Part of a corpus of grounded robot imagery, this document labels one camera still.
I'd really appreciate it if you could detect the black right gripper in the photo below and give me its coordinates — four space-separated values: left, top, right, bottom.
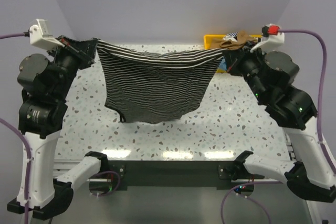
220 39 265 99

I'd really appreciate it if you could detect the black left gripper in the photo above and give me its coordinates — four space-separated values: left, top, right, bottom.
48 33 99 99

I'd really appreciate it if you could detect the black white striped tank top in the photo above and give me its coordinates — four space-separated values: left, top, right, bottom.
97 40 225 124

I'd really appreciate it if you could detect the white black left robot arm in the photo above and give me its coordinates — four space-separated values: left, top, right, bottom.
7 36 109 220

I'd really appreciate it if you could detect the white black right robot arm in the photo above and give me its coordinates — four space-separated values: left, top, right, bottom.
224 48 335 203

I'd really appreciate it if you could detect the blue tank top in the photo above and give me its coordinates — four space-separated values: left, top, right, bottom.
216 60 227 73

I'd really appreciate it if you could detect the tan tank top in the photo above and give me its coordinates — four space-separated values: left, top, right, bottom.
210 30 258 50

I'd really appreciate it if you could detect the navy white striped tank top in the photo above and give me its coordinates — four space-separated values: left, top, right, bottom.
223 32 238 42

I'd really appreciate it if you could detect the yellow plastic bin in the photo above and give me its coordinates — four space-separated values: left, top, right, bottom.
203 34 263 74

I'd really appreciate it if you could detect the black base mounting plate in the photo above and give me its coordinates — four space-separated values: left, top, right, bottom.
89 160 265 191

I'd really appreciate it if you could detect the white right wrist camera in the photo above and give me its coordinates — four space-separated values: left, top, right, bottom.
250 24 285 53

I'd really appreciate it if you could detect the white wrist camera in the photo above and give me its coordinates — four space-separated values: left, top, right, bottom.
28 19 65 51
250 24 285 53

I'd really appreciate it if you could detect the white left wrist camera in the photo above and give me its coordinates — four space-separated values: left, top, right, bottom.
28 19 65 51

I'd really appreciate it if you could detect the aluminium frame rail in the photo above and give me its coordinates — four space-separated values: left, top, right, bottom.
52 132 299 183

